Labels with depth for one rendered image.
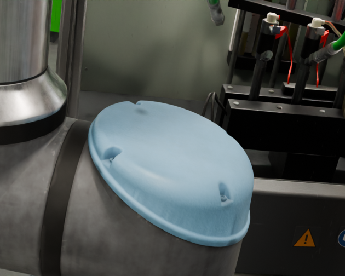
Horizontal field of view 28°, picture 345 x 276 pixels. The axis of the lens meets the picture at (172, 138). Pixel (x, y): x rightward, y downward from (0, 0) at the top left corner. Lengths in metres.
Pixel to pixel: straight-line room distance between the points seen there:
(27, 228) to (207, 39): 1.07
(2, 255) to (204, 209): 0.14
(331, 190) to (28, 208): 0.70
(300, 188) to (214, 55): 0.52
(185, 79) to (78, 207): 1.09
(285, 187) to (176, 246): 0.63
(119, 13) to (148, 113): 0.97
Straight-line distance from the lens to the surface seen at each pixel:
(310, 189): 1.07
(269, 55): 1.18
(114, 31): 1.46
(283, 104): 1.24
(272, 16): 1.18
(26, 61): 0.44
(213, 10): 1.06
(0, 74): 0.44
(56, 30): 3.87
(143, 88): 1.52
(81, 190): 0.45
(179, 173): 0.43
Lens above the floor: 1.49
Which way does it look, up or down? 29 degrees down
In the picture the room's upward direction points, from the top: 10 degrees clockwise
